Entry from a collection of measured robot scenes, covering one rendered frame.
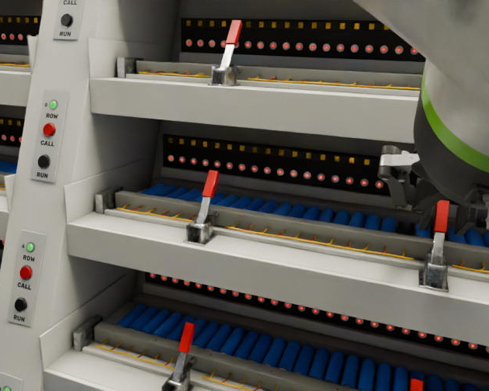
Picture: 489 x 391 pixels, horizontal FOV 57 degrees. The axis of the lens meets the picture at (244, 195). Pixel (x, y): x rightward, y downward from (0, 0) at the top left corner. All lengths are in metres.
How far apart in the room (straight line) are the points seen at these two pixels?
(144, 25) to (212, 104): 0.24
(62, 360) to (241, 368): 0.24
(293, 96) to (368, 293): 0.23
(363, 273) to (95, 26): 0.46
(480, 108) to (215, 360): 0.50
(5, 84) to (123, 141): 0.18
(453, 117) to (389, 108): 0.30
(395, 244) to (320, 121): 0.17
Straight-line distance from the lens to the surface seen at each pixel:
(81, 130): 0.63
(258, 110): 0.53
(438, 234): 0.51
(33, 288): 0.66
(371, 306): 0.50
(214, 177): 0.56
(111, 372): 0.65
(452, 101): 0.19
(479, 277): 0.54
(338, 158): 0.65
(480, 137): 0.20
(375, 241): 0.55
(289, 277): 0.50
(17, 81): 0.72
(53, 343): 0.67
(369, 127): 0.51
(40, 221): 0.66
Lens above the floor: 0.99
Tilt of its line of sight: 1 degrees up
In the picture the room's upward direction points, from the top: 9 degrees clockwise
